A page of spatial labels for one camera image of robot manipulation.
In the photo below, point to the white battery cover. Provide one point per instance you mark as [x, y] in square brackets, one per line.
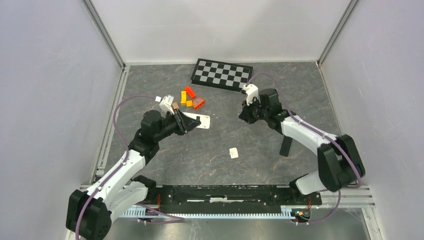
[233, 152]

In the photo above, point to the brown cylinder block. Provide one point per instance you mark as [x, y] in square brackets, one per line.
[175, 106]

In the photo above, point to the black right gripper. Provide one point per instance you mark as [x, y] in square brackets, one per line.
[245, 114]

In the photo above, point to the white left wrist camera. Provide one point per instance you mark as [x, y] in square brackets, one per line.
[165, 103]

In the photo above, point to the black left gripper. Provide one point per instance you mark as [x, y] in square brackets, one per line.
[184, 123]

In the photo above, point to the aluminium frame rail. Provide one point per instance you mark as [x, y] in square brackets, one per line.
[356, 198]

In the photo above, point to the red toy block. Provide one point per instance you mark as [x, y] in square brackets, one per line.
[190, 92]

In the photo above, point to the black white checkerboard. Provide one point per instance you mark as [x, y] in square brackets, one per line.
[221, 75]

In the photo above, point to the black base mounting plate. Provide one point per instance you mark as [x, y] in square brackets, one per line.
[227, 199]

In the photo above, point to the yellow toy block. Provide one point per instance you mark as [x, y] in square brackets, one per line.
[183, 100]

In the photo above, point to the grey slotted cable duct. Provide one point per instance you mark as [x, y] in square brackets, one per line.
[141, 212]

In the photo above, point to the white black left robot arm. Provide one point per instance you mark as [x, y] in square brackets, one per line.
[91, 213]

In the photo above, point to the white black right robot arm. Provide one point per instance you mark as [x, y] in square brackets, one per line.
[338, 159]

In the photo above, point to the orange toy block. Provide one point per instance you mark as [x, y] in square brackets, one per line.
[198, 103]

